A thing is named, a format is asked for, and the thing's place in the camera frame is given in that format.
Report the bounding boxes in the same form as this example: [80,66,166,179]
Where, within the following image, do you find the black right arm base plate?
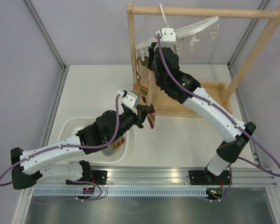
[189,169,231,186]

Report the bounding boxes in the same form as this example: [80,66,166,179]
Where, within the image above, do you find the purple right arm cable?
[156,34,280,178]

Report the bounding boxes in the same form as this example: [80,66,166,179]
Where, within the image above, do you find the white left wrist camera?
[118,91,140,114]

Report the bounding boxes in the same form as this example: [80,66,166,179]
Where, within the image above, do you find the white slotted cable duct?
[33,187,208,197]

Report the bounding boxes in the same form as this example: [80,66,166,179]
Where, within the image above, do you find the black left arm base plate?
[65,170,108,185]

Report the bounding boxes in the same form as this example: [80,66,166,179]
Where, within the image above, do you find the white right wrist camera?
[155,28,176,48]

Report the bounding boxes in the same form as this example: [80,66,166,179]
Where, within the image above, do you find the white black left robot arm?
[11,105,153,190]

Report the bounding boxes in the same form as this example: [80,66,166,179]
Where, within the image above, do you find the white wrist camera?
[118,91,140,114]
[155,28,176,48]

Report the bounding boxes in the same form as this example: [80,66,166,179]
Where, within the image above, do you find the white perforated plastic basket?
[59,117,129,164]

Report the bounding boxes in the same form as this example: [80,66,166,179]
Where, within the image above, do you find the beige sock olive toe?
[146,70,156,129]
[138,59,149,105]

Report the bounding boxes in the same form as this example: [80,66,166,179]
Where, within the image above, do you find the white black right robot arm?
[147,42,256,184]

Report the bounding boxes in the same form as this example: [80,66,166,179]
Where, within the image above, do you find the wooden hanging rack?
[127,3,280,126]

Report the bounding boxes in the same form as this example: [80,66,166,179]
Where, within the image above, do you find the aluminium mounting rail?
[23,166,278,187]

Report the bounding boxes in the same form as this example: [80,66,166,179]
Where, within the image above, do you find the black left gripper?
[110,105,153,143]

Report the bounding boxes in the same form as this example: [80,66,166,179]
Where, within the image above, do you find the white plastic clip hanger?
[135,4,219,61]

